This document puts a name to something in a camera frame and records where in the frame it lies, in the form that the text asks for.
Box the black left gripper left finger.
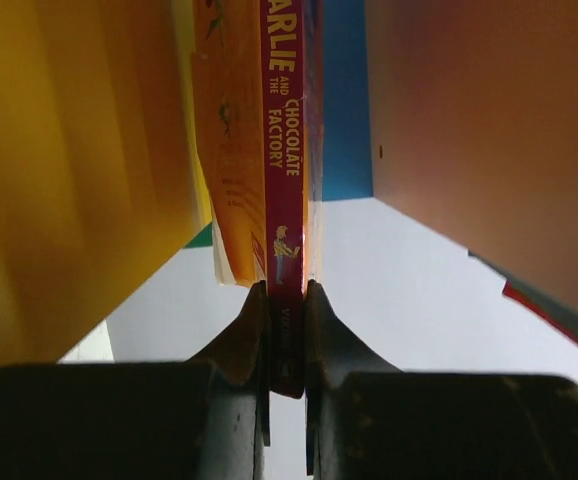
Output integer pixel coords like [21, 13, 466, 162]
[0, 283, 269, 479]

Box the blue shelf unit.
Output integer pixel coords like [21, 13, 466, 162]
[0, 1, 578, 373]

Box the orange Roald Dahl book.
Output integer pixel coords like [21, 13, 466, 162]
[190, 0, 324, 398]

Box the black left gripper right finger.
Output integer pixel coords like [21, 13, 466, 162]
[304, 281, 578, 479]

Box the dark blue 1984 book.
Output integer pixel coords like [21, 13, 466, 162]
[468, 250, 578, 345]

